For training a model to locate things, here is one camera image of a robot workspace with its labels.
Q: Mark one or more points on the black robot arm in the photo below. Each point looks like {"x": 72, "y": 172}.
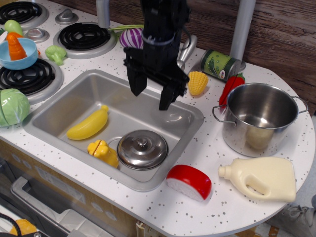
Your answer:
{"x": 175, "y": 12}

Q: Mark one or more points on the silver stove knob upper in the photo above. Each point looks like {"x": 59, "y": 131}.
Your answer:
{"x": 66, "y": 17}

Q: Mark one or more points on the cream toy detergent bottle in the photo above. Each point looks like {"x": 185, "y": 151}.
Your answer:
{"x": 265, "y": 178}

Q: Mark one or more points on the orange toy carrot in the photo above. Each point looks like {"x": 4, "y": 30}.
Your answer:
{"x": 15, "y": 48}

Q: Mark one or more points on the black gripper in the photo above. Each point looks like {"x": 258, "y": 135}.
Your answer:
{"x": 155, "y": 34}

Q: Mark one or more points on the black burner back left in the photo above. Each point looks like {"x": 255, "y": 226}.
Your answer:
{"x": 28, "y": 14}

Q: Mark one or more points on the silver left post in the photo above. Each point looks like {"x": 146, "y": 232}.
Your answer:
{"x": 103, "y": 13}

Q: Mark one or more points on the black burner front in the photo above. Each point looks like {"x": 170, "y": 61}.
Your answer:
{"x": 38, "y": 82}

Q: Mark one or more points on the silver post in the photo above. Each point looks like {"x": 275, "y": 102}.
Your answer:
{"x": 103, "y": 13}
{"x": 241, "y": 31}

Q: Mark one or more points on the silver right post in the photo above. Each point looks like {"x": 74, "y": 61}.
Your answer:
{"x": 241, "y": 31}

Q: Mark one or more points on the green toy can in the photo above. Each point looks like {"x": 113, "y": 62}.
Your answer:
{"x": 219, "y": 65}

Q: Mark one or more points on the steel pot lid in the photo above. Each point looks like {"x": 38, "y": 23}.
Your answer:
{"x": 142, "y": 149}

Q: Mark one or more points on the blue toy bowl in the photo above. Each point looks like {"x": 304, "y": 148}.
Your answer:
{"x": 32, "y": 55}

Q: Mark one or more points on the silver stove knob lower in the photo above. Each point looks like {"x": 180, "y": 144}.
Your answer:
{"x": 38, "y": 35}

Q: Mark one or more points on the silver toy faucet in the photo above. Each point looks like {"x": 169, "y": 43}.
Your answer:
{"x": 186, "y": 50}

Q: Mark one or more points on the red white toy cheese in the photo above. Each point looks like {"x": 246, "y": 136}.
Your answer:
{"x": 190, "y": 182}

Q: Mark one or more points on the silver oven handle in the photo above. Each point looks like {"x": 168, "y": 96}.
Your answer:
{"x": 34, "y": 198}

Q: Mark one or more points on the green toy pear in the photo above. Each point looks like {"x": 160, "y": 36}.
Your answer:
{"x": 12, "y": 26}

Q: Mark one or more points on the purple white toy onion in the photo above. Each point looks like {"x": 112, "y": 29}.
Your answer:
{"x": 131, "y": 35}

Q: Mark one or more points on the green toy cabbage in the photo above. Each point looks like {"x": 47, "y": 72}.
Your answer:
{"x": 14, "y": 107}

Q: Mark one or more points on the yellow toy corn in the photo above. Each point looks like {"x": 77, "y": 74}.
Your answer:
{"x": 197, "y": 83}

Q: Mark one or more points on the black burner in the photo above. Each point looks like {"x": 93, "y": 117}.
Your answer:
{"x": 85, "y": 40}
{"x": 38, "y": 82}
{"x": 28, "y": 14}

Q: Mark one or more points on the silver stove knob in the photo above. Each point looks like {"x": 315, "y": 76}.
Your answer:
{"x": 38, "y": 35}
{"x": 66, "y": 17}

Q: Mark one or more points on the silver toy sink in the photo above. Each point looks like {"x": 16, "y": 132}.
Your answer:
{"x": 127, "y": 112}

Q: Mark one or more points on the red toy chili pepper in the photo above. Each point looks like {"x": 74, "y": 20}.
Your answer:
{"x": 232, "y": 82}

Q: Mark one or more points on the green toy broccoli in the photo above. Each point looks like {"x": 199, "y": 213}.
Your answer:
{"x": 56, "y": 54}

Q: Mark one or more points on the stainless steel pot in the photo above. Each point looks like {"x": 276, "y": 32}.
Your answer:
{"x": 256, "y": 118}

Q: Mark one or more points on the grey shoe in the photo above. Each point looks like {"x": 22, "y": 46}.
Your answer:
{"x": 296, "y": 220}

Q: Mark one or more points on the yellow toy banana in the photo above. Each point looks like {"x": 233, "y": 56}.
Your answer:
{"x": 89, "y": 126}

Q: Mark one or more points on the yellow toy bell pepper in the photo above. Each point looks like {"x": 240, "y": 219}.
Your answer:
{"x": 101, "y": 150}

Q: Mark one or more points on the yellow toy below counter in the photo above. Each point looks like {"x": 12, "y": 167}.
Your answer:
{"x": 26, "y": 227}

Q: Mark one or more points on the black burner back right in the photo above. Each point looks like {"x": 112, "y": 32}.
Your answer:
{"x": 85, "y": 40}

